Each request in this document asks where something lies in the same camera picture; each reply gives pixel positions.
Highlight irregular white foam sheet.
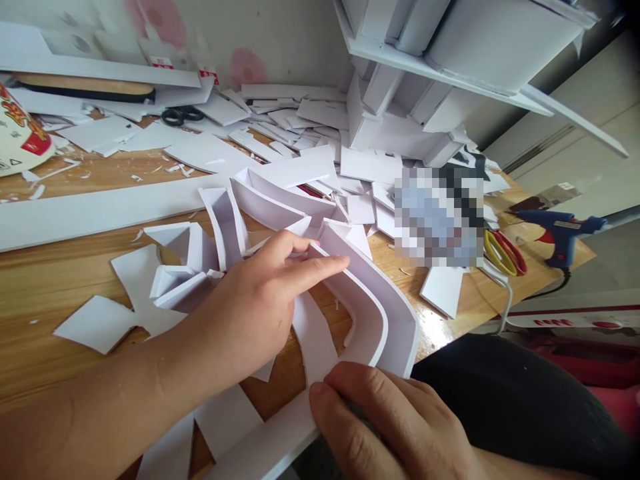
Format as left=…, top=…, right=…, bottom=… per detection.
left=109, top=243, right=190, bottom=342

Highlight white foam board building model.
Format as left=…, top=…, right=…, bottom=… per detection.
left=332, top=0, right=631, bottom=169

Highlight small angular white foam box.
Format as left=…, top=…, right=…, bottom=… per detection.
left=151, top=265, right=227, bottom=314

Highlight person's left hand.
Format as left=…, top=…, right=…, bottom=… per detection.
left=152, top=229, right=351, bottom=417

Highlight narrow curved white foam box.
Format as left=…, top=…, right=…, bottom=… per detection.
left=198, top=186, right=252, bottom=273

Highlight long curved white foam channel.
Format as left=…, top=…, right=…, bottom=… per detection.
left=305, top=217, right=420, bottom=382

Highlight rectangular white foam piece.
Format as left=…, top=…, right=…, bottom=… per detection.
left=419, top=266, right=474, bottom=321

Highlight white power strip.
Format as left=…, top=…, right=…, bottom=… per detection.
left=503, top=295, right=640, bottom=332

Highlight wide curved white foam box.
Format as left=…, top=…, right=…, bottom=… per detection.
left=229, top=145, right=339, bottom=237

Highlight person's right index finger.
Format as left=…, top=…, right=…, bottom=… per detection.
left=323, top=361, right=441, bottom=426

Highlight person's legs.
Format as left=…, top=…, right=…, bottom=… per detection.
left=409, top=333, right=640, bottom=480

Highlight flat white foam strip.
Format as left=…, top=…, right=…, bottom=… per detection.
left=133, top=413, right=197, bottom=480
left=193, top=383, right=265, bottom=462
left=201, top=389, right=322, bottom=480
left=289, top=289, right=352, bottom=401

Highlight person's right thumb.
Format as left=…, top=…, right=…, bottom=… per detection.
left=309, top=381, right=396, bottom=480

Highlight stack of large white boards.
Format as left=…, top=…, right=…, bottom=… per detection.
left=0, top=21, right=217, bottom=92

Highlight red and yellow scissors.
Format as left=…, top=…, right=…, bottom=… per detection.
left=483, top=227, right=529, bottom=279

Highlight person's right hand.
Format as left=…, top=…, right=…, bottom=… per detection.
left=309, top=361, right=482, bottom=480

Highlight black glue gun cable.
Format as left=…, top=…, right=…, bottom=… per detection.
left=519, top=266, right=572, bottom=302

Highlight white power cable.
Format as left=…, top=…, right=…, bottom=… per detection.
left=482, top=265, right=517, bottom=335

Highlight pile of white foam scraps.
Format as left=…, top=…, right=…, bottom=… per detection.
left=9, top=82, right=511, bottom=241

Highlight person's left index finger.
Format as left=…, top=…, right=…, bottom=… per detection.
left=259, top=229, right=321, bottom=262

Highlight red printed paper bowl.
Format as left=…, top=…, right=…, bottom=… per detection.
left=0, top=82, right=57, bottom=179

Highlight person's left thumb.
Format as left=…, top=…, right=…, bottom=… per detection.
left=287, top=253, right=351, bottom=307

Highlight blue hot glue gun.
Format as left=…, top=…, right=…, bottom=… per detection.
left=516, top=208, right=609, bottom=271

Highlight long white foam board plank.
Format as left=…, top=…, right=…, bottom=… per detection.
left=0, top=175, right=237, bottom=254

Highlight wooden tool with black edge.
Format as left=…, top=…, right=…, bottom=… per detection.
left=12, top=71, right=157, bottom=105

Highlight black-handled scissors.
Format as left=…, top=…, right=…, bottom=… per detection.
left=161, top=105, right=205, bottom=127

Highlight small beige box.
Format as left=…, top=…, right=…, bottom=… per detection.
left=539, top=181, right=582, bottom=207

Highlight triangular white foam box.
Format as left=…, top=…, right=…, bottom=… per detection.
left=143, top=221, right=202, bottom=267

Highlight diamond-shaped white foam piece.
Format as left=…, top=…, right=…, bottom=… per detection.
left=53, top=294, right=137, bottom=357

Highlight white sliding door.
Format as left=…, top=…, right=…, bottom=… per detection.
left=482, top=27, right=640, bottom=223

